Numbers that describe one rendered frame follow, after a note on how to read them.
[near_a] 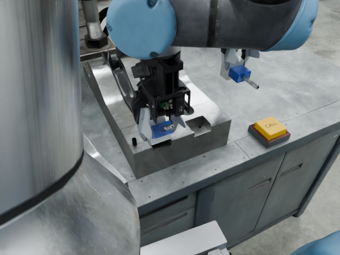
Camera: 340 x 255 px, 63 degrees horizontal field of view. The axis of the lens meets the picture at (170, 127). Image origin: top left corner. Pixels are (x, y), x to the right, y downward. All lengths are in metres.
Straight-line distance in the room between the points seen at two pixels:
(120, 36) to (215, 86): 0.69
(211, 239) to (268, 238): 1.19
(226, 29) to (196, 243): 0.26
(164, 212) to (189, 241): 0.47
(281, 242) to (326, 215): 0.32
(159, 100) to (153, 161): 0.22
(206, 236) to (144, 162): 0.30
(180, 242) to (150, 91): 0.25
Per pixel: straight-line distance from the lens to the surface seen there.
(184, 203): 0.85
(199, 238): 0.38
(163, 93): 0.46
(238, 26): 0.31
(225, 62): 0.78
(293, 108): 0.94
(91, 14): 1.22
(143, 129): 0.56
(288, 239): 1.59
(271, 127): 0.79
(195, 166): 0.70
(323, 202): 1.79
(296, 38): 0.33
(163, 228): 0.92
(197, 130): 0.69
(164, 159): 0.66
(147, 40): 0.30
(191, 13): 0.31
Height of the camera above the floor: 1.33
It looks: 42 degrees down
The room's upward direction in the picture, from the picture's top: straight up
